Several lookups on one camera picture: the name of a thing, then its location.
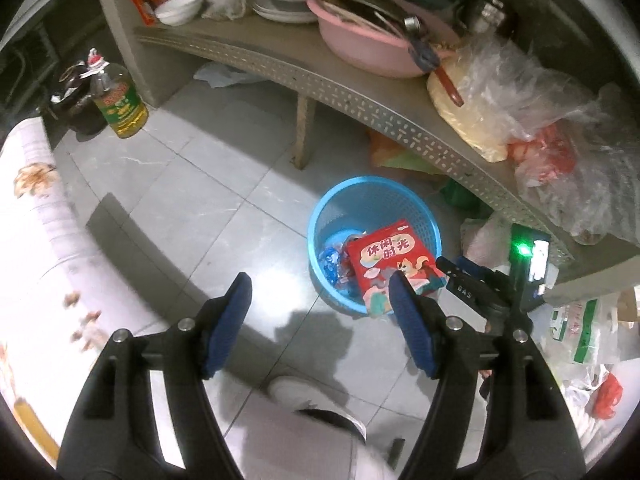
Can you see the blue snack packet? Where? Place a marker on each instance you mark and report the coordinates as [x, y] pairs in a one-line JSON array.
[[332, 260]]

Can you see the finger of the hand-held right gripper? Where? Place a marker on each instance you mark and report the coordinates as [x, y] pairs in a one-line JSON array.
[[477, 271], [467, 287]]

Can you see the red snack box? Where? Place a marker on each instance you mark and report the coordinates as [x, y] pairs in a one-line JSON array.
[[375, 255]]

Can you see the yellow food in clear bag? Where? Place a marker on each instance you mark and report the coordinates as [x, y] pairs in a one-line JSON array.
[[470, 115]]

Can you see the perforated grey shelf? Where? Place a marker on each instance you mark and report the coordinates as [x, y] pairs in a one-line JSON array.
[[350, 95]]

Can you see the clear bag with red contents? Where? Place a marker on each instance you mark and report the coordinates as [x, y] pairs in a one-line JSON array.
[[575, 175]]

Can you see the white bag with green print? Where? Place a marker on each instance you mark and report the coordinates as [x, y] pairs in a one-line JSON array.
[[585, 330]]

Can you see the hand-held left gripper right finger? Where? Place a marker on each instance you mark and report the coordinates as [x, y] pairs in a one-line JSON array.
[[415, 330]]

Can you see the green plastic bag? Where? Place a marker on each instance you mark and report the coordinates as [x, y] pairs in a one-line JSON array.
[[457, 192]]

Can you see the red item in bag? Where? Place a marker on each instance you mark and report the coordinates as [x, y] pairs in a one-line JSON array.
[[607, 395]]

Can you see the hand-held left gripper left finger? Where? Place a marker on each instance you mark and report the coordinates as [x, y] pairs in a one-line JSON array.
[[225, 330]]

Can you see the blue plastic mesh basket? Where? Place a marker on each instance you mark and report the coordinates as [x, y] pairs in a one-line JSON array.
[[325, 210]]

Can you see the white bowl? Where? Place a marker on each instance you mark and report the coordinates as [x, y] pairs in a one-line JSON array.
[[177, 10]]

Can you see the white plastic bag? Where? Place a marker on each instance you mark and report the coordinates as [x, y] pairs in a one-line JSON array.
[[485, 240]]

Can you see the orange green woven bag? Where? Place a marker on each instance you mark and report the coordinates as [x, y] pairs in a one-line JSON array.
[[395, 152]]

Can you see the dark sauce bottle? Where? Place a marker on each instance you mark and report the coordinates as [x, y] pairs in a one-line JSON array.
[[75, 100]]

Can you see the pink plastic basin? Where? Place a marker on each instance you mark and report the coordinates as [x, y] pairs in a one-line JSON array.
[[360, 45]]

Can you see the cooking oil bottle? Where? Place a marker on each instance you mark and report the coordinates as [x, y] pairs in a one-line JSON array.
[[120, 105]]

